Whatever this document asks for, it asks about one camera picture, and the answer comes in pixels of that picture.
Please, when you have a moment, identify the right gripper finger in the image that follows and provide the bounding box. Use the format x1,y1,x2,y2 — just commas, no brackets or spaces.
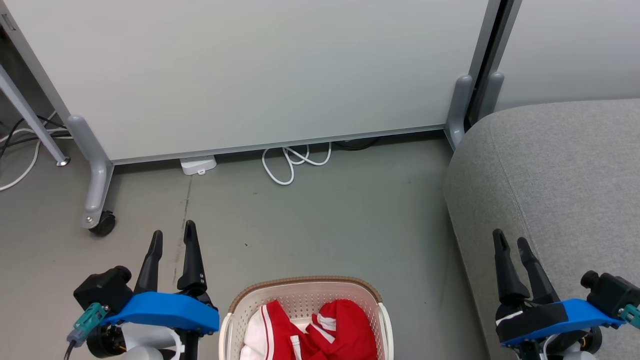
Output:
492,228,531,306
516,237,561,305

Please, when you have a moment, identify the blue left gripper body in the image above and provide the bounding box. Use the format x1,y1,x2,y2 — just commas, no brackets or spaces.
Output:
102,291,220,335

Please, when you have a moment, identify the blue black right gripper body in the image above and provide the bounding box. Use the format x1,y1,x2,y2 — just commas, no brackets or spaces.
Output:
495,298,626,348

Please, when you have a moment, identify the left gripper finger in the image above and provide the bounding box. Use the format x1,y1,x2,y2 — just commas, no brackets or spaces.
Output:
133,229,164,295
177,220,208,297

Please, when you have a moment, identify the red white-striped garment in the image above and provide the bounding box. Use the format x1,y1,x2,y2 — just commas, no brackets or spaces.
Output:
239,299,321,360

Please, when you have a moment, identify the grey fabric sofa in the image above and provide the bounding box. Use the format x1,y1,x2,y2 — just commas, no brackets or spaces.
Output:
443,98,640,360

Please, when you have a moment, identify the black caster wheel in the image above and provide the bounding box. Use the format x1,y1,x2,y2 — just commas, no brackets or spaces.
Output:
89,210,117,237

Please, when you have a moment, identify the white power adapter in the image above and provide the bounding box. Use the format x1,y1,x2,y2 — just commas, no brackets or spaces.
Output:
179,155,218,176

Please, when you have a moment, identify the grey partition leg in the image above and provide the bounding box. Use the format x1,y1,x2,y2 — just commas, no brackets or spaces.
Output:
66,115,115,230

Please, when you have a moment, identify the white laundry basket brown rim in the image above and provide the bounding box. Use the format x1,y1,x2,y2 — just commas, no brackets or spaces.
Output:
218,276,395,360

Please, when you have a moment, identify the grey metal table leg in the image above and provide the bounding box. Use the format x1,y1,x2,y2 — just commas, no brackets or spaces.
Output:
0,64,71,167

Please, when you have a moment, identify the teal right camera connector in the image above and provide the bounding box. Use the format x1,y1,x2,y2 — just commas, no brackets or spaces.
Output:
619,304,640,330

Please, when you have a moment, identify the teal camera connector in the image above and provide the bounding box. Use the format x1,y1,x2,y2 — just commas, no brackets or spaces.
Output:
619,304,640,330
67,302,109,349

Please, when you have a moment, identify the teal left camera connector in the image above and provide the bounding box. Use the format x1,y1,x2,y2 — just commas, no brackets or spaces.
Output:
67,302,109,349

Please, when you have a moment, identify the white looped cable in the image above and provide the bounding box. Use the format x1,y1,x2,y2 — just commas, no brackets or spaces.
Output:
261,142,333,186

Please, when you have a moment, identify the white floor cable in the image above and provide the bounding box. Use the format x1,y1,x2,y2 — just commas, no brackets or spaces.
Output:
0,111,71,192

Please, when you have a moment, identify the black floor cable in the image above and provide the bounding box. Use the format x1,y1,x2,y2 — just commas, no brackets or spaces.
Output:
0,115,72,161

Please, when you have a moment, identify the white partition panel grey frame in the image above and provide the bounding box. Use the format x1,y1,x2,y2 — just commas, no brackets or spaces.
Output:
0,0,502,166

